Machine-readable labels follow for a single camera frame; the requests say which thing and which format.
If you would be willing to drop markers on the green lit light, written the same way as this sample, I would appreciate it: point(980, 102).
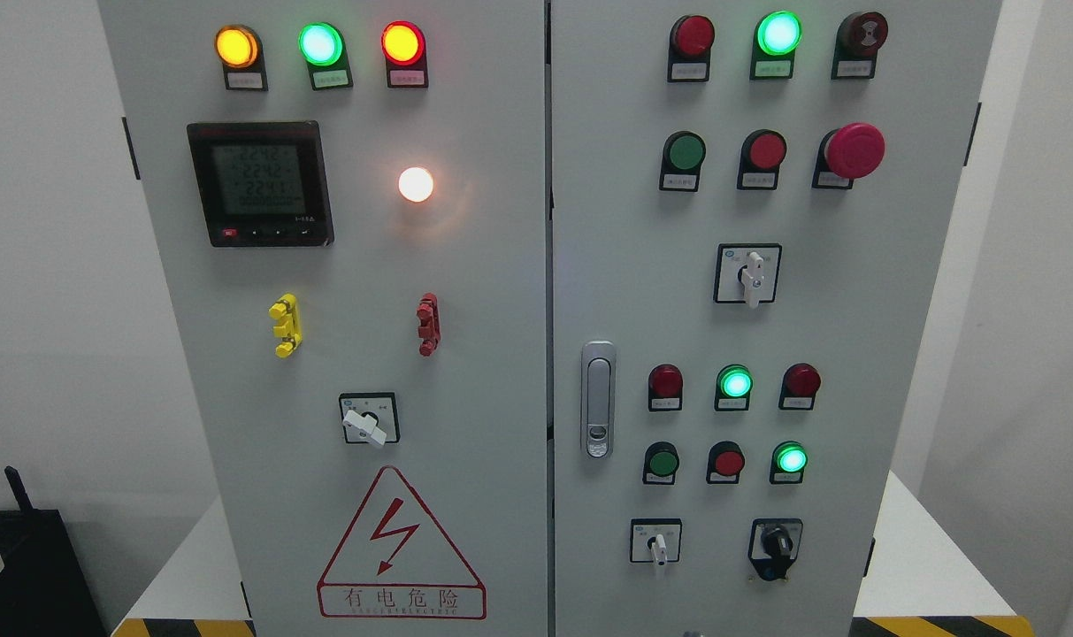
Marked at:
point(733, 387)
point(775, 40)

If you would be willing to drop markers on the left white selector switch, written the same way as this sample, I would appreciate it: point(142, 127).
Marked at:
point(370, 418)

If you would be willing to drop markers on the red push button lower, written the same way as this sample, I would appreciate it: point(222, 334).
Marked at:
point(725, 464)

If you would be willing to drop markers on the yellow indicator light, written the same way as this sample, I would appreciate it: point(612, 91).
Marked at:
point(242, 57)

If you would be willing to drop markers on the grey right cabinet door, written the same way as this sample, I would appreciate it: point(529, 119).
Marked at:
point(636, 267)

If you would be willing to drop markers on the red lit indicator light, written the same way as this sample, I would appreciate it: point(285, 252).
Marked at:
point(404, 49)

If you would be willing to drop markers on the lower white selector switch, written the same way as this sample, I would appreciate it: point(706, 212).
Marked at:
point(656, 542)

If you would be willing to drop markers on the green lit light top right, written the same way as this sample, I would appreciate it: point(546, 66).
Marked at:
point(775, 40)

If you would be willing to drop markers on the silver door handle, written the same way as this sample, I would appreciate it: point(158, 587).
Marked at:
point(597, 385)

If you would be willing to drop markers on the red push button upper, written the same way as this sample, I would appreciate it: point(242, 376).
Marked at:
point(761, 155)

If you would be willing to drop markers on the green push button upper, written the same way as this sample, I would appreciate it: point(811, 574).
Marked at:
point(682, 156)

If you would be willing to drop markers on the black digital power meter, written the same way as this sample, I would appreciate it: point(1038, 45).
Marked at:
point(262, 184)

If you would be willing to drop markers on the black knob selector switch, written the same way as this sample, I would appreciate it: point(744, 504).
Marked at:
point(774, 546)

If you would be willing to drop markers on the red indicator light middle left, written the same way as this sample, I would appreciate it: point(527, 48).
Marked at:
point(665, 388)

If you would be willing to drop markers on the grey left cabinet door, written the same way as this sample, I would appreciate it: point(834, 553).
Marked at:
point(473, 416)

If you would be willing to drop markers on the yellow terminal connector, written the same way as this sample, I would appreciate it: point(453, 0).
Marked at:
point(287, 325)

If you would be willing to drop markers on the upper right white selector switch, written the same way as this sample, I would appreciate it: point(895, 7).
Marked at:
point(747, 273)

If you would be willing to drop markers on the red indicator light middle right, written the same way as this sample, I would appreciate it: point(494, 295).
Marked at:
point(799, 387)

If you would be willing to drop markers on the red push button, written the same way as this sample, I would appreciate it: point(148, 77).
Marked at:
point(725, 464)
point(761, 155)

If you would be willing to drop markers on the black box at left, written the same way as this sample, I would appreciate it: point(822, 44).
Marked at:
point(42, 589)

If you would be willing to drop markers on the red electrical warning sticker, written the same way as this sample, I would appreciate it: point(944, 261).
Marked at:
point(395, 561)

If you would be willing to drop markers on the green lit button lower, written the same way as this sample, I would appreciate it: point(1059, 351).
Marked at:
point(788, 462)

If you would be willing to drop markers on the white lit indicator light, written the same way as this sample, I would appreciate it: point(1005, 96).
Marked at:
point(416, 184)

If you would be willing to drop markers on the green push button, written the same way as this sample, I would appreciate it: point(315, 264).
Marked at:
point(682, 156)
point(661, 463)

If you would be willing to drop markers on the red indicator light top right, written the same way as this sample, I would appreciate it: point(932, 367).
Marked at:
point(690, 41)

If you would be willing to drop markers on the grey cabinet door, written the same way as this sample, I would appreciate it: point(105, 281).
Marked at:
point(473, 416)
point(636, 267)

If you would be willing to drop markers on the red emergency stop button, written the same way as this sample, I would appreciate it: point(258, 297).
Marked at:
point(848, 153)

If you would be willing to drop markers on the red terminal connector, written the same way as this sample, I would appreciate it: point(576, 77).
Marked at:
point(429, 330)

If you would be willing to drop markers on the green lit light middle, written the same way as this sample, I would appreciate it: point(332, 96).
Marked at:
point(733, 387)

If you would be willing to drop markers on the white selector switch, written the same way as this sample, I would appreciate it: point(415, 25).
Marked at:
point(656, 542)
point(370, 418)
point(747, 273)

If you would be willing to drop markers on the green push button lower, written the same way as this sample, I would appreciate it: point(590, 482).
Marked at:
point(661, 463)

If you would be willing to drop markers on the green indicator light top left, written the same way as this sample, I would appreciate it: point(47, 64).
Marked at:
point(321, 45)

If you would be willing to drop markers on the dark red buzzer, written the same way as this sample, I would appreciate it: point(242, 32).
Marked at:
point(858, 41)

